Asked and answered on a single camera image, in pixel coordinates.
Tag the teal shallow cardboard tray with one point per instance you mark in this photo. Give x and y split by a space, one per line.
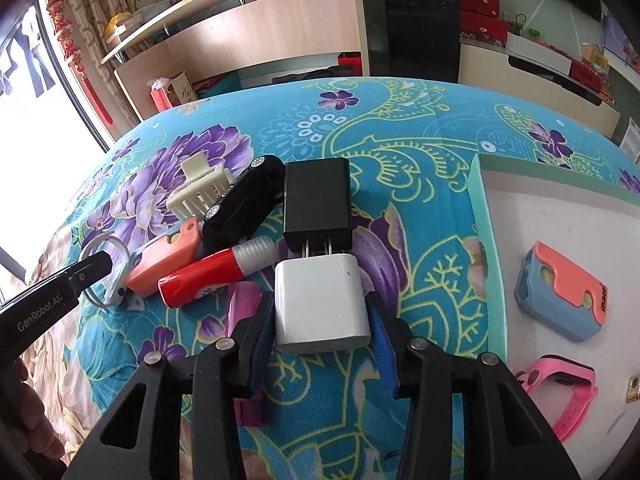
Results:
561 253

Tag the white flat box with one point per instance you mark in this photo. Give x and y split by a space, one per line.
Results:
535 52

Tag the orange blue folding case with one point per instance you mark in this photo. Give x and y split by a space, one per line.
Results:
167 253

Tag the red tube bottle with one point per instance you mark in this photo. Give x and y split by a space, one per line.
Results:
201 278

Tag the black bag on floor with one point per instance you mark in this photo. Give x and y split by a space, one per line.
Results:
328 72

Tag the gold patterned lighter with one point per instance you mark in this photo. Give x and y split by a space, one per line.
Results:
633 389

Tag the person's left hand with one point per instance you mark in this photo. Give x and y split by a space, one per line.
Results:
37 434

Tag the cream hair claw clip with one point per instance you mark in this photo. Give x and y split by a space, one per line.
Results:
203 187

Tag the wooden curved desk counter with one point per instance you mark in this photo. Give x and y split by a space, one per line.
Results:
206 38

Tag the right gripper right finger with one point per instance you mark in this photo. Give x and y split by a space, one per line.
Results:
505 435

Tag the white round ring gadget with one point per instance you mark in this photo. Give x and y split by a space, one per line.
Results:
112 281

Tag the cream TV stand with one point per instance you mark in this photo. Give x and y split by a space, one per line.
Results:
488 67

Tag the white USB charger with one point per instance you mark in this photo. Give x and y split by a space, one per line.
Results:
320 305

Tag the blue orange case with text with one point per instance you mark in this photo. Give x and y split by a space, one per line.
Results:
560 294

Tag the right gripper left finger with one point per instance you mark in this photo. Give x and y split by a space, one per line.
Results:
139 434

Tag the red hanging knot decoration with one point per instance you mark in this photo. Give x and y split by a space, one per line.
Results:
63 31

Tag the floral blue tablecloth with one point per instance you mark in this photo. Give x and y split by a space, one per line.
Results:
408 146

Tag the black cabinet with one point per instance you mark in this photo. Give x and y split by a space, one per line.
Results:
413 38

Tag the magenta lighter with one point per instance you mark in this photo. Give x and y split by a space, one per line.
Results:
243 301

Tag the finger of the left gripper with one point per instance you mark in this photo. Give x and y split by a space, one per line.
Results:
87 272

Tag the black power adapter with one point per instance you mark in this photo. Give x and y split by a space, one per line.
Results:
317 208

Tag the red gift box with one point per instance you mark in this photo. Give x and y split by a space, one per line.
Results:
482 28

